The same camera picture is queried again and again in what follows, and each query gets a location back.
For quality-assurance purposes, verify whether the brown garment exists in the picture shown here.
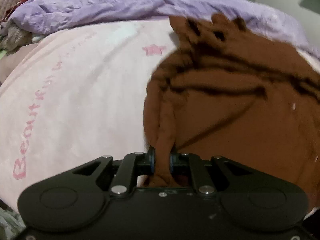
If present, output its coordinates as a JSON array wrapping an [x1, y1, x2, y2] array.
[[144, 14, 319, 207]]

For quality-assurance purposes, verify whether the pink bed sheet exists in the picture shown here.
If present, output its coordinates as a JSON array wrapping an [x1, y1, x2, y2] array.
[[0, 19, 320, 218]]

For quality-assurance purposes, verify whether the grey crumpled cloth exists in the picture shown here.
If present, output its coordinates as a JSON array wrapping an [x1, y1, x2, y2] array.
[[1, 21, 33, 51]]

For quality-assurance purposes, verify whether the purple duvet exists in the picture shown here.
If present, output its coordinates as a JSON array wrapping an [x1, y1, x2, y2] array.
[[1, 0, 319, 56]]

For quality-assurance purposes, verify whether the dark wall object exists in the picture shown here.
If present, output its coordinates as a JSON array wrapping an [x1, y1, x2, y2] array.
[[299, 0, 320, 14]]

